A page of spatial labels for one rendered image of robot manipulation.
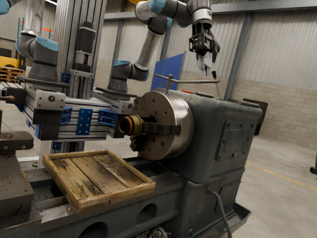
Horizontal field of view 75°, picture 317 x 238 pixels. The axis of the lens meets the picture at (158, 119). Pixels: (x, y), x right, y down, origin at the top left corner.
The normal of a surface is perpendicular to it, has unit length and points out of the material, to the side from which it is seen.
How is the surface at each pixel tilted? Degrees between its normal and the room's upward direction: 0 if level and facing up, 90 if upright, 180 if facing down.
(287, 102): 90
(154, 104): 90
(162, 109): 90
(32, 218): 0
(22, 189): 0
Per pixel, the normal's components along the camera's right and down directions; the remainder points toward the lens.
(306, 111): -0.62, 0.00
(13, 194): 0.20, -0.97
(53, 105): 0.66, 0.26
